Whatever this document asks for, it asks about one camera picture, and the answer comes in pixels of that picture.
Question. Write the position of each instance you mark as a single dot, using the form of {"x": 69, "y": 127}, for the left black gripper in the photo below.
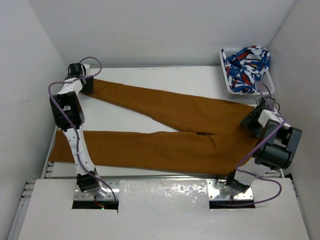
{"x": 88, "y": 81}

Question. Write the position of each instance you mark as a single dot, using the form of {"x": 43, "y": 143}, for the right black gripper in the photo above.
{"x": 246, "y": 121}

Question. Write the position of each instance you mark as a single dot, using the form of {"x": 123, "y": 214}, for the brown trousers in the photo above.
{"x": 206, "y": 134}

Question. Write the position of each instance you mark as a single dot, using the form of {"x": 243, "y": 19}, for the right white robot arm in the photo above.
{"x": 276, "y": 146}

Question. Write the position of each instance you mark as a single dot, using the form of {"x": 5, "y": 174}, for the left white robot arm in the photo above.
{"x": 69, "y": 117}

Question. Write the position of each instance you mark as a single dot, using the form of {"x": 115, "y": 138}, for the white plastic basket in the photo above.
{"x": 265, "y": 83}

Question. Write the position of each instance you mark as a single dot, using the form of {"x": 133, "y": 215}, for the blue white patterned cloth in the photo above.
{"x": 245, "y": 68}

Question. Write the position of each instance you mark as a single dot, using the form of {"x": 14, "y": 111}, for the white front cover board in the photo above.
{"x": 158, "y": 210}

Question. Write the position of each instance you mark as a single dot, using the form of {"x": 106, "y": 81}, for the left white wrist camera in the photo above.
{"x": 85, "y": 69}

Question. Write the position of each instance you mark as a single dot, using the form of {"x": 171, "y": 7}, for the aluminium table frame rail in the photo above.
{"x": 48, "y": 165}

